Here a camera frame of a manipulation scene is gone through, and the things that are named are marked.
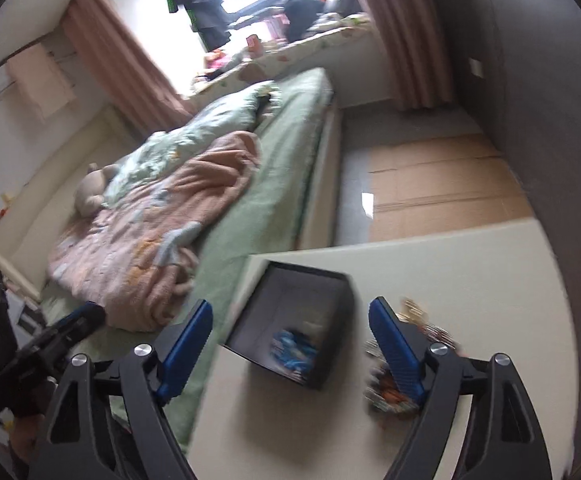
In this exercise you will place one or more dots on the light green duvet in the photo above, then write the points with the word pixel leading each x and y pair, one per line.
pixel 164 151

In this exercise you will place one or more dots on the pink curtain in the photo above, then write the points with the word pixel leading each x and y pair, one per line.
pixel 122 67
pixel 410 35

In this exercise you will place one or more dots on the pink fleece blanket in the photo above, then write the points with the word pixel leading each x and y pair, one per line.
pixel 136 259

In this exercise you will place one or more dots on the cardboard floor sheet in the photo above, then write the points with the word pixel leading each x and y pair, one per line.
pixel 441 185

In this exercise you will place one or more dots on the white wall outlet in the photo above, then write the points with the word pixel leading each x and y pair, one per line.
pixel 476 68

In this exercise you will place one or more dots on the hanging pink towel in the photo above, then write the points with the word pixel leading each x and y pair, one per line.
pixel 40 81

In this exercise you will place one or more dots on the left pink curtain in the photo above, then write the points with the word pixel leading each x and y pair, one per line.
pixel 122 67

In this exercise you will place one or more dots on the patterned window seat cover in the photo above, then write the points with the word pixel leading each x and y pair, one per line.
pixel 328 31

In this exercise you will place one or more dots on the white ottoman table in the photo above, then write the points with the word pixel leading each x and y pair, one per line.
pixel 481 292

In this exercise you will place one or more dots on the bed with green sheet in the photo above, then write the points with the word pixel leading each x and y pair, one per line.
pixel 268 217

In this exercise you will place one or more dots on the dark wall panel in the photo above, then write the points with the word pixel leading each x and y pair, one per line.
pixel 529 102

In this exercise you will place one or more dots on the right pink curtain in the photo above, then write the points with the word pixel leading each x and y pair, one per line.
pixel 410 35

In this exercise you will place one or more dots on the cream headboard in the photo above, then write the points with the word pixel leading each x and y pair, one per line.
pixel 39 213

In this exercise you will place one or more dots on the black bag on sill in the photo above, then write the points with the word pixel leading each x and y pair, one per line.
pixel 300 14

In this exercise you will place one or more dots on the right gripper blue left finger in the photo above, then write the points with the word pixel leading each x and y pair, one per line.
pixel 106 419

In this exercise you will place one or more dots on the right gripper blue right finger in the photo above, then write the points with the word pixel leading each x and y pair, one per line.
pixel 503 437

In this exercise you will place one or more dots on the beige plush toy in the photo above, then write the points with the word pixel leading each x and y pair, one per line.
pixel 89 195

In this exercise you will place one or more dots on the black open jewelry box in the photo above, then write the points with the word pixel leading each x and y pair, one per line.
pixel 294 322

